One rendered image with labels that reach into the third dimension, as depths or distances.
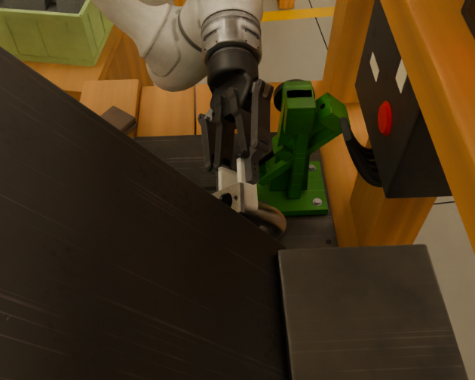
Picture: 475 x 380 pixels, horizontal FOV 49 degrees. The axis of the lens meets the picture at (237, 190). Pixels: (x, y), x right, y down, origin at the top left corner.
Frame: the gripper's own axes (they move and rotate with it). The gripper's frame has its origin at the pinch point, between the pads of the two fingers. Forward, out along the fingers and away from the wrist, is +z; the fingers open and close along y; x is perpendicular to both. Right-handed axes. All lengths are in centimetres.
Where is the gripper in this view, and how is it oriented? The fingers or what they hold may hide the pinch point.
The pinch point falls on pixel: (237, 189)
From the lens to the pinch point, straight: 68.6
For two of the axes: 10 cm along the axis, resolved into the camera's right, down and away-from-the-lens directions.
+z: 0.4, 9.3, -3.7
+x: 7.1, 2.4, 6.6
